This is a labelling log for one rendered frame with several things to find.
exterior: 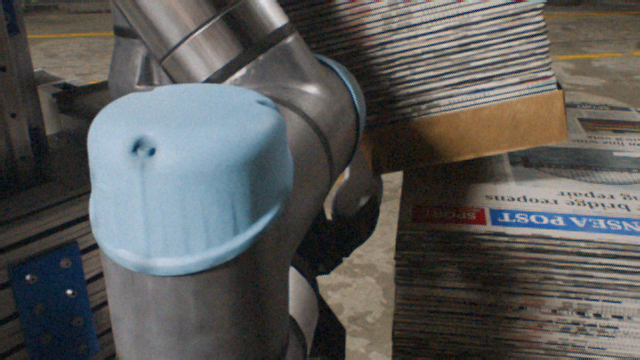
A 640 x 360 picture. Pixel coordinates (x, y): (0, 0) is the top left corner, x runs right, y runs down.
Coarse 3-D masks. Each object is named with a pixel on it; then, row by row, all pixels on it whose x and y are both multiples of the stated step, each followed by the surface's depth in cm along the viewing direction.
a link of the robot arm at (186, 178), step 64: (128, 128) 20; (192, 128) 20; (256, 128) 21; (128, 192) 20; (192, 192) 20; (256, 192) 21; (320, 192) 29; (128, 256) 21; (192, 256) 21; (256, 256) 22; (128, 320) 23; (192, 320) 22; (256, 320) 23
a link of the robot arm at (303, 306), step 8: (296, 272) 35; (296, 280) 35; (304, 280) 36; (296, 288) 34; (304, 288) 35; (296, 296) 34; (304, 296) 35; (312, 296) 36; (296, 304) 33; (304, 304) 34; (312, 304) 35; (296, 312) 33; (304, 312) 34; (312, 312) 35; (296, 320) 33; (304, 320) 33; (312, 320) 35; (304, 328) 33; (312, 328) 35; (304, 336) 33; (312, 336) 35
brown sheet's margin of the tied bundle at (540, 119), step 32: (544, 96) 48; (384, 128) 51; (416, 128) 50; (448, 128) 50; (480, 128) 49; (512, 128) 49; (544, 128) 49; (384, 160) 52; (416, 160) 51; (448, 160) 51
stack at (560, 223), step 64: (576, 128) 70; (448, 192) 55; (512, 192) 55; (576, 192) 55; (448, 256) 50; (512, 256) 49; (576, 256) 49; (448, 320) 53; (512, 320) 52; (576, 320) 51
